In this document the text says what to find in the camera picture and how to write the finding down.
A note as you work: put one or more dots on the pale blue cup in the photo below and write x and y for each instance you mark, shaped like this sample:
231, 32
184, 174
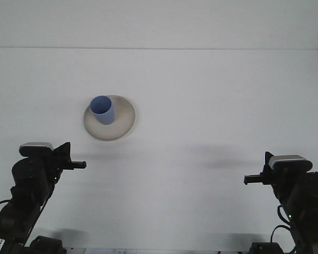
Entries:
104, 116

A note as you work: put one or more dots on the pale round plate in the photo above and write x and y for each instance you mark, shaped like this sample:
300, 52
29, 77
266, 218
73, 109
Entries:
122, 124

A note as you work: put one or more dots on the white paper sheet with writing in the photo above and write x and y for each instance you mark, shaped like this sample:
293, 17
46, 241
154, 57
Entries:
116, 251

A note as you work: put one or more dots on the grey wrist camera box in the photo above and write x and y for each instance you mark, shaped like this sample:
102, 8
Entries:
289, 162
37, 149

